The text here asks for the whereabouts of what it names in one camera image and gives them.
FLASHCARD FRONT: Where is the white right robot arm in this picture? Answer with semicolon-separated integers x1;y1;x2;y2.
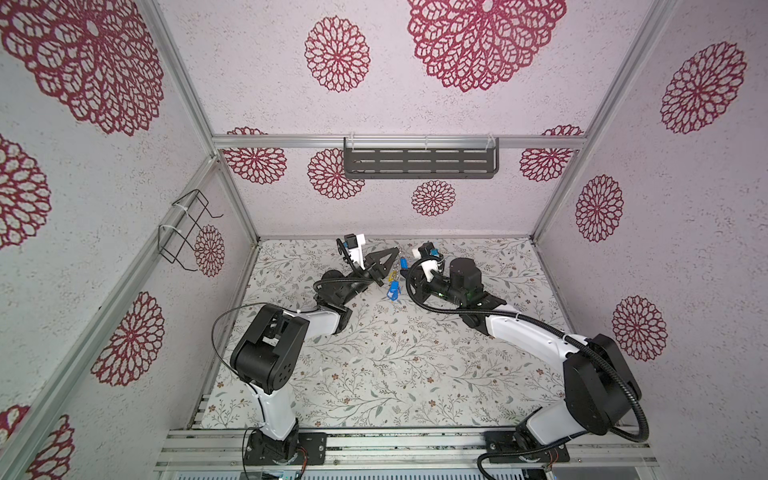
402;256;650;462

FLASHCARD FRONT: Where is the black wire wall rack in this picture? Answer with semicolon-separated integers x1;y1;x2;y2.
156;189;226;277

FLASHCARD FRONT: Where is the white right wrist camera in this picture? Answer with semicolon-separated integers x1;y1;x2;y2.
412;241;445;282

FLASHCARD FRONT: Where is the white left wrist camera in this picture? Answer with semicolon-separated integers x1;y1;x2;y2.
341;234;366;270

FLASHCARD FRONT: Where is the grey slotted wall shelf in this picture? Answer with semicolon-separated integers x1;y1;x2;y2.
342;138;500;180

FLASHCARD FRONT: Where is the keyring bunch with blue tags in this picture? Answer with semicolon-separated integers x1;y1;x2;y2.
386;271;401;301

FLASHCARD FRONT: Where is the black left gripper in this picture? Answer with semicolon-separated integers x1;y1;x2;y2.
340;246;396;307

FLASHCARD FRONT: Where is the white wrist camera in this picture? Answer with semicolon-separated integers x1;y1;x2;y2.
341;234;366;270
412;241;445;282

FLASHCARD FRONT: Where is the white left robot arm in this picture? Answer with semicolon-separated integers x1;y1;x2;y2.
222;235;399;467

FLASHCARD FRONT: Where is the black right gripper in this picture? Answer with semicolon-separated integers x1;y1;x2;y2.
401;267;466;313

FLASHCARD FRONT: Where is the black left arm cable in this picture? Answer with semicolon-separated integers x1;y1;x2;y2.
209;302;271;385

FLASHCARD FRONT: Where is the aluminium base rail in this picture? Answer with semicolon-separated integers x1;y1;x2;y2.
151;427;663;479

